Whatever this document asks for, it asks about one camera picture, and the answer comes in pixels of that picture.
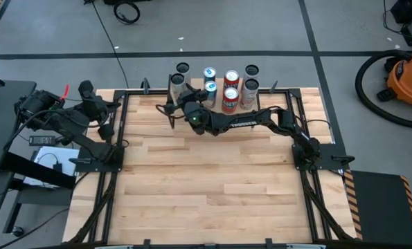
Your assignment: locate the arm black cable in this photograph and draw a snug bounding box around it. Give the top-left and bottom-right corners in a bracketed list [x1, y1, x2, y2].
[295, 117, 332, 139]
[4, 100, 130, 153]

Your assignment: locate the white paper sheet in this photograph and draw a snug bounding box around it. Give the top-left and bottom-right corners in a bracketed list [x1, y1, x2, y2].
[23, 145, 80, 190]

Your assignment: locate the blue silver energy drink can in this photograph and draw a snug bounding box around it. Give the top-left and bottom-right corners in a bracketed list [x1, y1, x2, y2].
[203, 66, 217, 84]
[204, 80, 218, 109]

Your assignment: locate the Celsius Peach Vibe can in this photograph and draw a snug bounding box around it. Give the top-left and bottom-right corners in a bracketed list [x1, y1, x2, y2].
[243, 64, 260, 82]

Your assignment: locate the black desk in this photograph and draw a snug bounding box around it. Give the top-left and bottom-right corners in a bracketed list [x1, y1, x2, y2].
[0, 80, 37, 176]

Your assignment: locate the Celsius can with orange script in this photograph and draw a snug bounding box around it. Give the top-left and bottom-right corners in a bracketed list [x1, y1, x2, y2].
[175, 62, 192, 86]

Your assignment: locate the black mat with hazard stripes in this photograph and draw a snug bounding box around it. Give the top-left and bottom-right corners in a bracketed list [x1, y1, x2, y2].
[343, 169, 412, 247]

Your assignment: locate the black floor cable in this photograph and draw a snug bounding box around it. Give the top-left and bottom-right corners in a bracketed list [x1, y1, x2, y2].
[84, 0, 130, 89]

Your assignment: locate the coiled black cable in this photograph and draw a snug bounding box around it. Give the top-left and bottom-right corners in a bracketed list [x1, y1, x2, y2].
[113, 1, 141, 25]

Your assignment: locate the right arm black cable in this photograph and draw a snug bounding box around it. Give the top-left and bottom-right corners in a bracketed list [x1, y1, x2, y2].
[295, 117, 332, 139]

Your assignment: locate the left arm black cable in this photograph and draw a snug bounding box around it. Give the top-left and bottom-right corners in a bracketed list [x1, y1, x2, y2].
[4, 100, 130, 153]

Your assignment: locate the red Fanta can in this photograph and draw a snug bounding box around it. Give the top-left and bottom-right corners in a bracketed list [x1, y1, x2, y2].
[223, 70, 240, 91]
[221, 86, 240, 114]

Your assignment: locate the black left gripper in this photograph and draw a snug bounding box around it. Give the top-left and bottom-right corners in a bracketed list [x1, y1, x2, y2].
[78, 80, 122, 142]

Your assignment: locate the Celsius can with pink band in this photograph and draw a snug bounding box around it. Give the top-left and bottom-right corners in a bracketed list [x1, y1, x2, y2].
[240, 78, 260, 111]

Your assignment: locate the black aluminium table frame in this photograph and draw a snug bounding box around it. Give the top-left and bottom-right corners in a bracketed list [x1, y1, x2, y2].
[65, 88, 357, 249]

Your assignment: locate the wooden shelf with black legs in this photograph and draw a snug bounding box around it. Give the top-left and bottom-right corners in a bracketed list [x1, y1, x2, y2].
[165, 74, 262, 129]

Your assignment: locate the black power adapter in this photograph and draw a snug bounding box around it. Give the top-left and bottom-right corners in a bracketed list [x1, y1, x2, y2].
[28, 134, 57, 147]

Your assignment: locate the orange shop vacuum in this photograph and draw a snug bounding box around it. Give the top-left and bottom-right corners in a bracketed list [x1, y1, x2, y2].
[355, 49, 412, 130]
[377, 44, 412, 118]

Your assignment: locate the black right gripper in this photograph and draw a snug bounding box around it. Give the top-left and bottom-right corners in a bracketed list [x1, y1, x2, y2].
[156, 84, 213, 136]

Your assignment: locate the silver Celsius can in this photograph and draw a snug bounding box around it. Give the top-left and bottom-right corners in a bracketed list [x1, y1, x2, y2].
[170, 73, 188, 104]

